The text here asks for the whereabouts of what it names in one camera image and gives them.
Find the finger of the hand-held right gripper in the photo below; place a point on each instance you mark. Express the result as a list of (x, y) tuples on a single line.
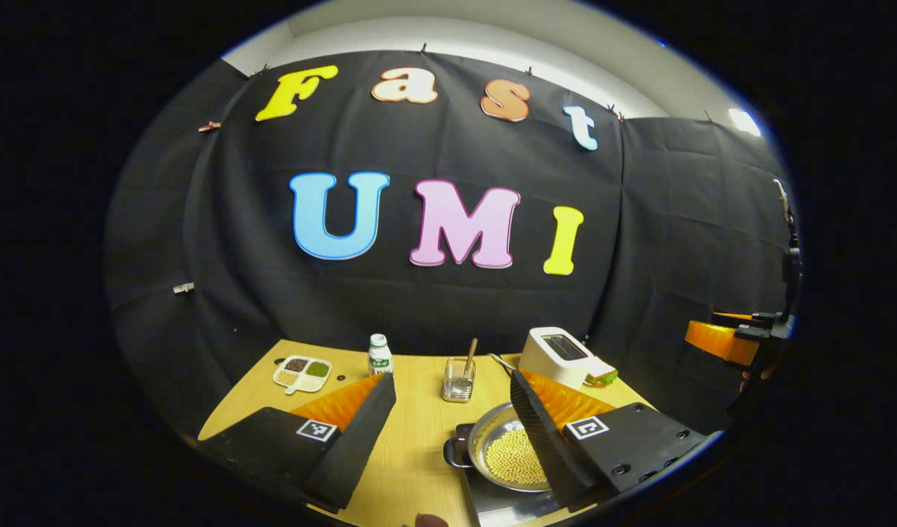
[(719, 340), (748, 320)]

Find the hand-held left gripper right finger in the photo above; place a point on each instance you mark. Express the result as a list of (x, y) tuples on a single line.
[(543, 446)]

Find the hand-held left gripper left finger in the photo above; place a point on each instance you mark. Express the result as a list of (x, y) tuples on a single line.
[(349, 454)]

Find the steel pot with beans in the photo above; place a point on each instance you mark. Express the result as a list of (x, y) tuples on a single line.
[(510, 457)]

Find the black induction cooktop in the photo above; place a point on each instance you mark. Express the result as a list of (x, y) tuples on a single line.
[(503, 505)]

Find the white toaster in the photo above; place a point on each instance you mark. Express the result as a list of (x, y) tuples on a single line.
[(554, 359)]

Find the sandwich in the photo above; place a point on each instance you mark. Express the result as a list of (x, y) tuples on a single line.
[(602, 375)]

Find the divided snack plate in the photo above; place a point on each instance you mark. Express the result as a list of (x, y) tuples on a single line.
[(302, 372)]

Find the white green drink bottle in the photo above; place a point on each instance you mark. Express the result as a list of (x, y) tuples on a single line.
[(380, 360)]

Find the wooden spoon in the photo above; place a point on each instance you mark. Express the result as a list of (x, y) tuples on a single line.
[(471, 355)]

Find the small ceiling light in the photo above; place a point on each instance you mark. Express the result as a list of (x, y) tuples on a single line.
[(745, 122)]

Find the wooden clothespin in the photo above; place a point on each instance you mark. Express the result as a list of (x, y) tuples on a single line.
[(209, 126)]

